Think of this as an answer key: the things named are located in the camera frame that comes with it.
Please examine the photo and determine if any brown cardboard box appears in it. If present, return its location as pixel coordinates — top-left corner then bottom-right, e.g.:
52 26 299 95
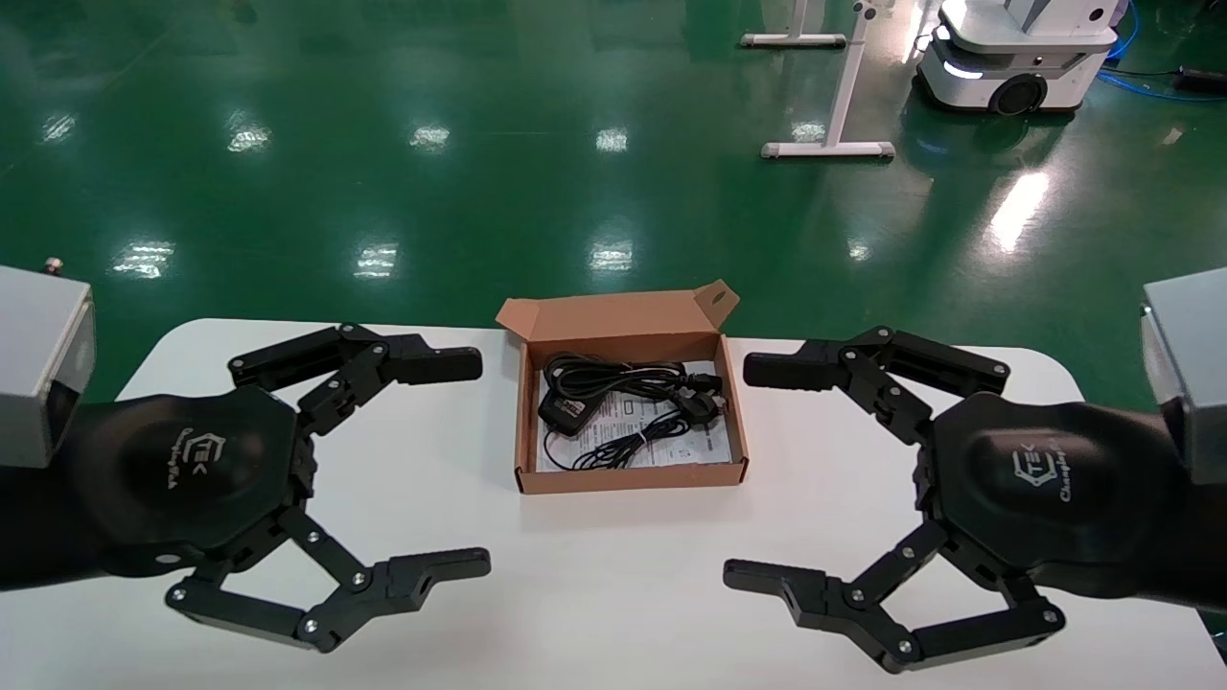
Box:
496 279 750 495

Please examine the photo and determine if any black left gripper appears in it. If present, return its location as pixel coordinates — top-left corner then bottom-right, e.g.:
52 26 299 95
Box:
69 323 493 655

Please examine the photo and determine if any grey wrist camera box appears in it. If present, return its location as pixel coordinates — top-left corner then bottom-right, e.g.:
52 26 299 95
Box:
0 257 97 470
1140 268 1227 486

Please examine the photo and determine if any blue floor cable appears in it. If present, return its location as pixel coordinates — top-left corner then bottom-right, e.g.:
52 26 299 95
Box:
1097 0 1227 103

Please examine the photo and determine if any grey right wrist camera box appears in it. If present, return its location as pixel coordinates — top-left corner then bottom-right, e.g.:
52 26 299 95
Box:
1140 268 1227 486

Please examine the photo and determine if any printed white paper sheet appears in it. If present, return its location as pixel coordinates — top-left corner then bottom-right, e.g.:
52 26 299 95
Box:
534 381 732 474

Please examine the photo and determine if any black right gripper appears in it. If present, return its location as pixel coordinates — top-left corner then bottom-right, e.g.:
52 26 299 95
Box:
723 327 1170 674

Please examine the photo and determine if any black power cable bundle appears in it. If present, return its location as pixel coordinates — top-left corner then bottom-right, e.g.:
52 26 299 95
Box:
543 352 730 424

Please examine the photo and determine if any white table frame foot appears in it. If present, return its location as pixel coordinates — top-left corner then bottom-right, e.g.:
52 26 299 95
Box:
740 0 849 49

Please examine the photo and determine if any black wired computer mouse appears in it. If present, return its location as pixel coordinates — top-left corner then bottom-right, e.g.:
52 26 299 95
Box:
537 391 693 472

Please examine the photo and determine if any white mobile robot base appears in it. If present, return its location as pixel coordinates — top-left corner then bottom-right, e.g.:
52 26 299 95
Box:
915 0 1121 118

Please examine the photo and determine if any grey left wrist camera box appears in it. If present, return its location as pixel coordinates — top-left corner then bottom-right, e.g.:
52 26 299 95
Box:
0 257 97 470

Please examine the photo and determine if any white table frame with post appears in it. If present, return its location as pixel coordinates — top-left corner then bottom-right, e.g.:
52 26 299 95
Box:
761 0 896 160

